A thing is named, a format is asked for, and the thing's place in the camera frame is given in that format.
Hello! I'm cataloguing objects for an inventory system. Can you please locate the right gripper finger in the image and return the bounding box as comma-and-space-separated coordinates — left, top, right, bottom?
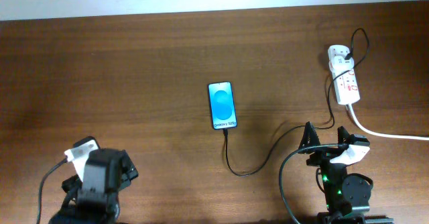
337, 126, 350, 145
301, 122, 318, 148

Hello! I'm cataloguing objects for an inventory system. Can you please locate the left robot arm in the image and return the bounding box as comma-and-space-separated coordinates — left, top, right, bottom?
49, 148, 139, 224

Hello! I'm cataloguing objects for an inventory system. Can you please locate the black USB charging cable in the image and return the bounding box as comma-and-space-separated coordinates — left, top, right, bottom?
223, 27, 371, 178

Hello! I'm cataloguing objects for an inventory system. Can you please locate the white power strip cord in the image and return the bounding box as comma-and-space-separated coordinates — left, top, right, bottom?
345, 103, 429, 142

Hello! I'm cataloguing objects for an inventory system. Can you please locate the white power strip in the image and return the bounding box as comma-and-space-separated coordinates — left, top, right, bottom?
328, 45, 360, 105

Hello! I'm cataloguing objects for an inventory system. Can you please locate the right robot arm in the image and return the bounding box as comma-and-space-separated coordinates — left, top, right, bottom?
298, 122, 393, 224

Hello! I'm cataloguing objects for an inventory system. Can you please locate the blue screen Galaxy smartphone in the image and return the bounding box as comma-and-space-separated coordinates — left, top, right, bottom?
208, 81, 237, 129

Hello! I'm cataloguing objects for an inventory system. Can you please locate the white USB charger plug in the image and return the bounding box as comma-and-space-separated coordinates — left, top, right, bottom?
329, 55, 355, 74

